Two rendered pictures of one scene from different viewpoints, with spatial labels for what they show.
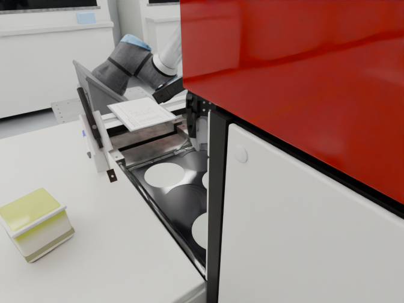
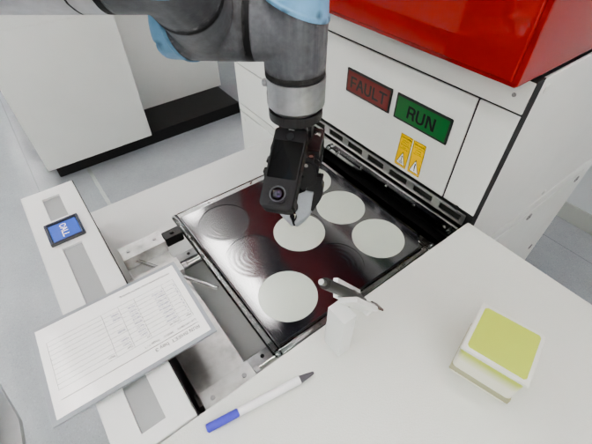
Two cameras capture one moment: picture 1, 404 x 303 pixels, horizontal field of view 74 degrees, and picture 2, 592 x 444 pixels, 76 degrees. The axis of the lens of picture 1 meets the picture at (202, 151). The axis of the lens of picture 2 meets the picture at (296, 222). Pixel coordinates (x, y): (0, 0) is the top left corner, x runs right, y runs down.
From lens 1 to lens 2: 0.71 m
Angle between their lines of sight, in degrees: 68
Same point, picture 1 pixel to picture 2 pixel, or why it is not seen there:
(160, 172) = (284, 301)
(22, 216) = (520, 339)
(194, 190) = (321, 258)
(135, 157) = (220, 358)
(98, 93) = not seen: outside the picture
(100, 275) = (497, 292)
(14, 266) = not seen: hidden behind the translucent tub
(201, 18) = (555, 27)
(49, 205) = (492, 318)
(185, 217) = (366, 264)
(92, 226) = (447, 318)
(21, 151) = not seen: outside the picture
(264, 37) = (580, 19)
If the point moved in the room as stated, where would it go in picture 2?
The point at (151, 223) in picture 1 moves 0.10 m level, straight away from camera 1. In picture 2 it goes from (425, 263) to (366, 278)
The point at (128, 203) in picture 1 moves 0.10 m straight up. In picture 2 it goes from (402, 290) to (418, 247)
